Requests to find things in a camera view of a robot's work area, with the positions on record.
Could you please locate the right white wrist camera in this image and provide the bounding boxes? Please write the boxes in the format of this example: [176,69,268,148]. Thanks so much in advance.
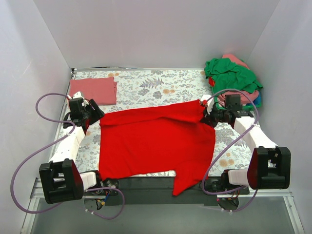
[199,94,214,114]

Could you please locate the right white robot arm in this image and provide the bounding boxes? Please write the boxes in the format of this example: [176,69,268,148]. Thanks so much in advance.
[200,94,291,195]

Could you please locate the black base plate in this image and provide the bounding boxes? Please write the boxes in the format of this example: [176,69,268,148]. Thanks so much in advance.
[76,176,251,207]

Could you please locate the blue crumpled garment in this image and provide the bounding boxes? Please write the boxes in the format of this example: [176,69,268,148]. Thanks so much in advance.
[253,92,262,106]

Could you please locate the green crumpled t shirt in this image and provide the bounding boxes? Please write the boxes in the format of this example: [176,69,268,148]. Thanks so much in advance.
[204,58,263,93]

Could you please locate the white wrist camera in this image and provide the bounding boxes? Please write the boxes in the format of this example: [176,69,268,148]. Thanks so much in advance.
[66,91,89,106]
[199,94,214,114]

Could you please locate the folded pink t shirt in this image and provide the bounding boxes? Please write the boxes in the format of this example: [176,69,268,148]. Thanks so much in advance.
[69,77,117,105]

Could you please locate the red t shirt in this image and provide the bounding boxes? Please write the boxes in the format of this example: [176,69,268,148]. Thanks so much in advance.
[98,100,215,196]

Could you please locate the green plastic basket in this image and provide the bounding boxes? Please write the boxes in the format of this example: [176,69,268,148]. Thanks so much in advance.
[209,82,263,110]

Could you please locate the floral patterned table mat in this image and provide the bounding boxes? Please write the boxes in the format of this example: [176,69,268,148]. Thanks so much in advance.
[70,69,252,176]

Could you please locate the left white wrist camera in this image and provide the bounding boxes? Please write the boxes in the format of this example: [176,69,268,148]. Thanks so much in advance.
[66,91,89,106]

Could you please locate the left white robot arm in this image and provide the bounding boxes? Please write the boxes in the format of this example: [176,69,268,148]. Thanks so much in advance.
[39,92,105,204]

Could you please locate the pink crumpled t shirt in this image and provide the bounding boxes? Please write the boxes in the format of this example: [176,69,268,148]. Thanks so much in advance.
[217,54,260,106]

